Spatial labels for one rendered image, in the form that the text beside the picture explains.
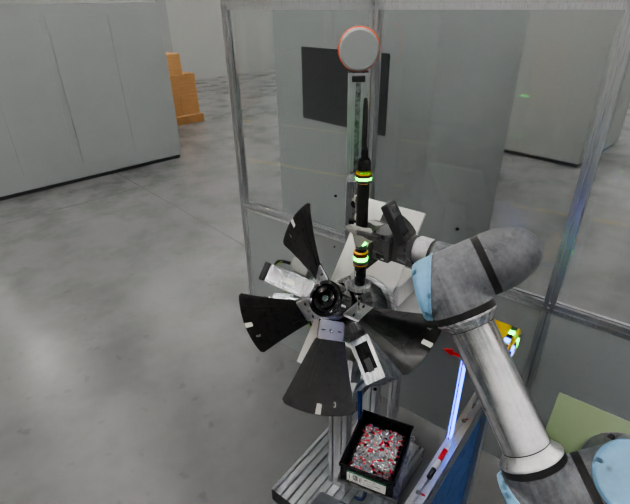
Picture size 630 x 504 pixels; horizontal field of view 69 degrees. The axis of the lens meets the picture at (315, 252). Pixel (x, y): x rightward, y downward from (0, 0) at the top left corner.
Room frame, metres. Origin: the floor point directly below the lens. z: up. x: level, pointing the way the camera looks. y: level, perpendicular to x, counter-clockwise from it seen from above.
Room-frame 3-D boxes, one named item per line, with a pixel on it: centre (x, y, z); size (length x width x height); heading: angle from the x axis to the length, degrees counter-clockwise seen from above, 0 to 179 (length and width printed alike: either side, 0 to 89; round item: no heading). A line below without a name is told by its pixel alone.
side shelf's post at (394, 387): (1.67, -0.39, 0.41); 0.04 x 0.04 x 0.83; 51
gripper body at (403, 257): (1.10, -0.22, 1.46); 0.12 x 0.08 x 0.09; 52
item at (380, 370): (1.16, -0.19, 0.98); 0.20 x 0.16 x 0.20; 141
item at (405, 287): (1.74, -0.35, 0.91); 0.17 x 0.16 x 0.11; 141
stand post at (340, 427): (1.33, -0.10, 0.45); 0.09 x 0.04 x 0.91; 51
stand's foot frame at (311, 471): (1.41, -0.15, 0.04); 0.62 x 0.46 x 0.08; 141
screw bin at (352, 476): (0.92, -0.18, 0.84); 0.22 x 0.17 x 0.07; 155
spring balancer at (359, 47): (1.89, -0.18, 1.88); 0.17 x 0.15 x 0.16; 51
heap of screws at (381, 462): (0.91, -0.18, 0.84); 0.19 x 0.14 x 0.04; 155
